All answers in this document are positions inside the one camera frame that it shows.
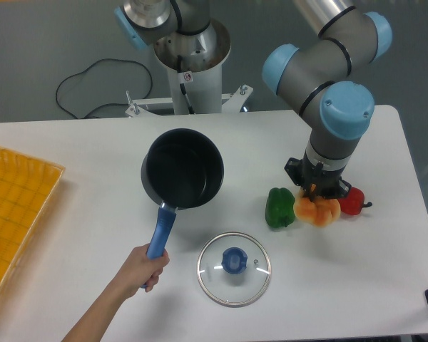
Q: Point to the yellow woven basket tray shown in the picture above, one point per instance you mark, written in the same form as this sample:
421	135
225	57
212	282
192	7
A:
27	184

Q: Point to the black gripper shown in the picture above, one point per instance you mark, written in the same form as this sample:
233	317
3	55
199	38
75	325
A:
315	181

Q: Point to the person's bare hand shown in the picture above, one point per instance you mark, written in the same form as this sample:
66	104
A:
139	271

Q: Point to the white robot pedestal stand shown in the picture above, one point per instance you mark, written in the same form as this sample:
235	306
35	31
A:
193	64

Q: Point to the person's bare forearm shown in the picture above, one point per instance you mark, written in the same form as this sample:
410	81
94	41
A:
96	320

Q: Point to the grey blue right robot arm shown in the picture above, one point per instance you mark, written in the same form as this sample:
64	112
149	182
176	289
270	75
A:
314	83

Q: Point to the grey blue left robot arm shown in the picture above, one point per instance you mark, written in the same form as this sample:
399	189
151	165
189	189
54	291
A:
145	22

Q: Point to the black pot with blue handle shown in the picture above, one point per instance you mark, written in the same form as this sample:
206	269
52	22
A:
183	169

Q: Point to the glass lid with blue knob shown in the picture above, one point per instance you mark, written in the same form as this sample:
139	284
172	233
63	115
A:
234	269

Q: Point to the red bell pepper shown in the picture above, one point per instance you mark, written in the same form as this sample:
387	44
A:
354	202

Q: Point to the orange bell pepper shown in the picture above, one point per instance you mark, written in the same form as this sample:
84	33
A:
320	212

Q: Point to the green bell pepper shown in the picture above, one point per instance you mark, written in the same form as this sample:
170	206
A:
279	211

